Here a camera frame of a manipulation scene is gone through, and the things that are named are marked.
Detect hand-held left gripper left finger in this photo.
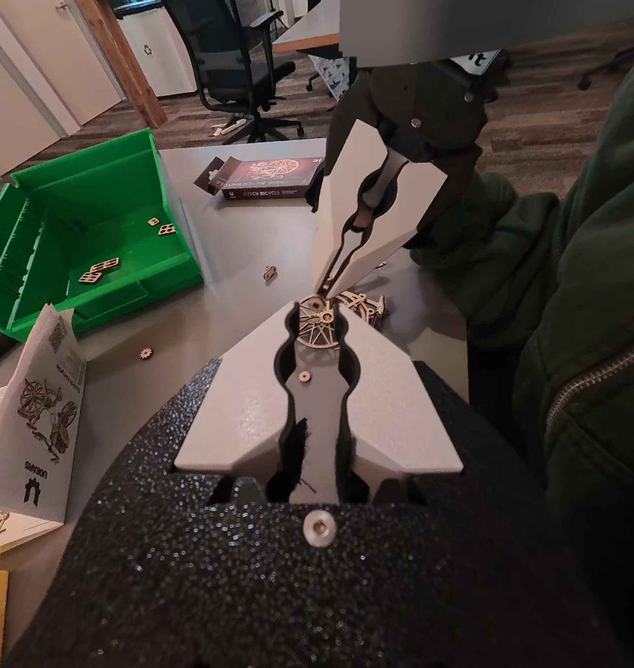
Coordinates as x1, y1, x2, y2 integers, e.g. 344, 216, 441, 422
173, 301, 309, 494

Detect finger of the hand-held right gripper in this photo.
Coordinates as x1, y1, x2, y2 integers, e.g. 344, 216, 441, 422
327, 159, 449, 299
312, 119, 391, 293

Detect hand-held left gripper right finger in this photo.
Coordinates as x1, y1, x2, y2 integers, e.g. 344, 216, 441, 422
336, 303, 464, 497

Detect wooden bicycle model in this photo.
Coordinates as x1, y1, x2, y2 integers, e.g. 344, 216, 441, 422
298, 284, 389, 351

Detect person's right forearm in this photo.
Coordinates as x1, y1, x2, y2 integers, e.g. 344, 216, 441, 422
408, 169, 565, 350

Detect dark cardboard product box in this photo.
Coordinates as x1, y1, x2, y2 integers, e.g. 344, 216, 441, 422
194, 156, 326, 200

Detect background table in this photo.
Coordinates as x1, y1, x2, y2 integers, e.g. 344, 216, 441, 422
272, 0, 359, 100

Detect black chair base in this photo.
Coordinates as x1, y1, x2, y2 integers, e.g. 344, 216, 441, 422
578, 42, 634, 90

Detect white instruction booklet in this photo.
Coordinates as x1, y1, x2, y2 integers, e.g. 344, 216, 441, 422
0, 303, 88, 552

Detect black office chair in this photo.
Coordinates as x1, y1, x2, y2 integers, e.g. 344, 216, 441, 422
163, 0, 304, 145

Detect person's green jacket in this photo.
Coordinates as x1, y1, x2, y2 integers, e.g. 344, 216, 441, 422
466, 49, 634, 668

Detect green plastic bin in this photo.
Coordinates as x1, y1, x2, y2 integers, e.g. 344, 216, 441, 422
0, 128, 204, 344

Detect white recycling cabinet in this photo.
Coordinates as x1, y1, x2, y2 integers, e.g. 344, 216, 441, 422
116, 0, 199, 99

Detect wooden post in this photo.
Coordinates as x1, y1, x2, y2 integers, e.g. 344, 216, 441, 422
74, 0, 167, 129

